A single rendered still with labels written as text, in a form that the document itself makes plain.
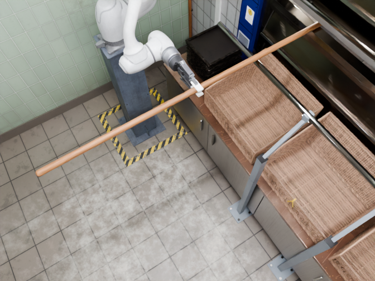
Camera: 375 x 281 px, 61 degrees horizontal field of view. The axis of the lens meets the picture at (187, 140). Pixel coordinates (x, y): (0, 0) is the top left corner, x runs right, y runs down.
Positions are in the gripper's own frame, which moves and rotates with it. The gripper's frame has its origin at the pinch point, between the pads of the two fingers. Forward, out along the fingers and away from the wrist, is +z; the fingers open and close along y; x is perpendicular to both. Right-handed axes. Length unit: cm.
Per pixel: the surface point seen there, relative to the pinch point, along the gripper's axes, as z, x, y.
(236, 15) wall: -59, -72, 34
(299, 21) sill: -8, -72, 2
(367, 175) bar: 74, -35, 2
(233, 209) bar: 36, -10, 119
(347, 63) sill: 27, -72, 2
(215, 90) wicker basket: -25, -31, 52
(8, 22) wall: -122, 63, 19
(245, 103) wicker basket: -9, -46, 61
